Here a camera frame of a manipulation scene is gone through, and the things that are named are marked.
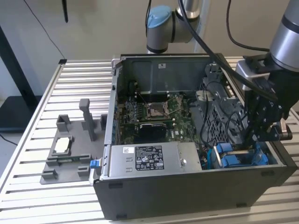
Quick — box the black open PC case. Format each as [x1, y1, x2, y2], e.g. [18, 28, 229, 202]
[93, 53, 299, 221]

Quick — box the green motherboard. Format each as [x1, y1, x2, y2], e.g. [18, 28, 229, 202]
[116, 92, 204, 144]

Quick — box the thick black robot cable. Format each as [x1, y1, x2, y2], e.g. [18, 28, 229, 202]
[178, 0, 278, 101]

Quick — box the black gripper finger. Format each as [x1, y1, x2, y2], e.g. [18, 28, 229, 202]
[244, 91, 259, 147]
[253, 98, 281, 142]

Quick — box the CPU socket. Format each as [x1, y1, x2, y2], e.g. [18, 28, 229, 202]
[144, 101, 168, 119]

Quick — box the grey parts rack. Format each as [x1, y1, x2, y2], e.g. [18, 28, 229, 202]
[40, 98, 108, 185]

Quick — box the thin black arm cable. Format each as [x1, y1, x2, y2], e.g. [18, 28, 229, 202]
[144, 0, 152, 27]

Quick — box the silver CPU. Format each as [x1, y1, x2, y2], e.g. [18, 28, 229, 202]
[54, 137, 71, 154]

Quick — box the black monitor stand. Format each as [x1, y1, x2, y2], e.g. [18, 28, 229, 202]
[0, 25, 43, 133]

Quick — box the black antenna rod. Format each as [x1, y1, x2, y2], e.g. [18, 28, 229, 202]
[61, 0, 69, 23]

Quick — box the thin black wall cable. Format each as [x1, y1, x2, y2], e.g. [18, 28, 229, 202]
[23, 0, 65, 61]

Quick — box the green RAM stick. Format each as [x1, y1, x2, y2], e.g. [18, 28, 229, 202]
[56, 157, 82, 163]

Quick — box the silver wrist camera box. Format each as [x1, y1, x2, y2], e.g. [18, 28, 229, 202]
[235, 60, 271, 91]

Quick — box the pale blue data wire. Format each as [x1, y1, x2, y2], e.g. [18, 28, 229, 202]
[205, 147, 214, 169]

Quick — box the black graphics card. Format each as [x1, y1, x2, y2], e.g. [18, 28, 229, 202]
[139, 122, 168, 143]

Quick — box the black disk wire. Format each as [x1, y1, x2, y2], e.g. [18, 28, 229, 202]
[233, 111, 249, 147]
[226, 112, 241, 143]

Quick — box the grey metal disk bay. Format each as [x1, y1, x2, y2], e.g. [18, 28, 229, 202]
[190, 77, 248, 147]

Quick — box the silver power supply unit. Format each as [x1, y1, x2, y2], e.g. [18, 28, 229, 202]
[108, 142, 203, 178]

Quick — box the thin black floor cable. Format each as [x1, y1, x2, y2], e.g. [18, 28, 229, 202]
[0, 134, 18, 146]

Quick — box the long black wire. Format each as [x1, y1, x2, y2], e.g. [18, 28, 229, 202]
[200, 83, 214, 149]

